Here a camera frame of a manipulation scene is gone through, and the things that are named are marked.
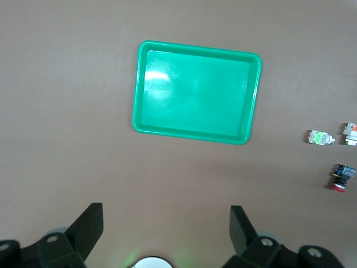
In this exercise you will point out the grey switch with orange label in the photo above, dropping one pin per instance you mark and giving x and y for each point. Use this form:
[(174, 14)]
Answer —
[(351, 136)]

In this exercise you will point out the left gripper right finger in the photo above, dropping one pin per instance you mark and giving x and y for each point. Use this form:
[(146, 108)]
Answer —
[(265, 251)]

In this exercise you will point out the green plastic tray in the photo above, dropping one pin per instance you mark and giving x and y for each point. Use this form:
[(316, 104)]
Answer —
[(195, 92)]

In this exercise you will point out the brown table mat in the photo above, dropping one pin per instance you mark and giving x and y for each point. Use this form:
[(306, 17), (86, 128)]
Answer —
[(55, 111)]

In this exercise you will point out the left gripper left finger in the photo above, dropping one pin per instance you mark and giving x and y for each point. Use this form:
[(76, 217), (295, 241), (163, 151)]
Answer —
[(55, 251)]

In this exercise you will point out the red push button switch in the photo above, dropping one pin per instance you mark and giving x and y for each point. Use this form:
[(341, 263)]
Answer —
[(343, 173)]

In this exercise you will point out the grey switch with green label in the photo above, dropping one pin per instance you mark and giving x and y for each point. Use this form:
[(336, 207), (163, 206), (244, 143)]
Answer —
[(318, 137)]

